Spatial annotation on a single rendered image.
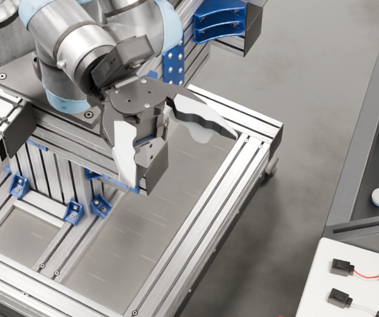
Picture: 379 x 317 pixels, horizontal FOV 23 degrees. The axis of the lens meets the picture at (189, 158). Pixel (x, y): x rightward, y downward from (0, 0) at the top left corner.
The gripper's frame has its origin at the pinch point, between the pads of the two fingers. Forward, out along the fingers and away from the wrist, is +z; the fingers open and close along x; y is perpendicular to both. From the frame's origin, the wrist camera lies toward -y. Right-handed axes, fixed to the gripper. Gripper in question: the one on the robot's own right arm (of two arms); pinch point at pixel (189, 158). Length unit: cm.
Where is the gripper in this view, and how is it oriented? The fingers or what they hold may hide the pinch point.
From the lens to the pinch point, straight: 107.9
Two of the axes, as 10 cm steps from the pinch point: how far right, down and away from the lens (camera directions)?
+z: 5.8, 6.6, -4.8
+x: -8.1, 3.8, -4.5
